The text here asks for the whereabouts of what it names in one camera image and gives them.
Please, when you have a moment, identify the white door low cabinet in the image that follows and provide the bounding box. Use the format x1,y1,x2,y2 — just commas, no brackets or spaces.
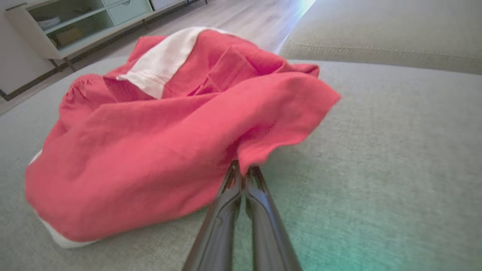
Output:
149,0,208,12

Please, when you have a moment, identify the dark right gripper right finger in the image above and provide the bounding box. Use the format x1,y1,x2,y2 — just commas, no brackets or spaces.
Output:
245,166,302,271

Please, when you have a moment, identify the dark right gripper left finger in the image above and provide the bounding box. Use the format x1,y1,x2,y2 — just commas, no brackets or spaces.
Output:
182,161,243,271

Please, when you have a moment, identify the white cabinet with glass shelves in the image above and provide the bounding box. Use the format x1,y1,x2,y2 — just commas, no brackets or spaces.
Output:
5,0,155,72

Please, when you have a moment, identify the brown box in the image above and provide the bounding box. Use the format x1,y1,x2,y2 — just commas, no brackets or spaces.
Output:
55,27,83,47

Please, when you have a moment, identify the medium grey sofa seat cushion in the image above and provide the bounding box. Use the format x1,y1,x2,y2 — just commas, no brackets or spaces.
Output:
278,0,482,76

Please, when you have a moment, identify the stack of white plates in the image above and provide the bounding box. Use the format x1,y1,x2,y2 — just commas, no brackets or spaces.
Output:
37,15,61,30

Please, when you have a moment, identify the large grey sofa seat cushion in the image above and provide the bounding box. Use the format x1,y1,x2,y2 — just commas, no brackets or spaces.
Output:
0,56,482,271

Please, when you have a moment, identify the red shorts white stripe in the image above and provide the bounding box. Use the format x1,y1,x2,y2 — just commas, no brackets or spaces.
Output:
24,26,342,250

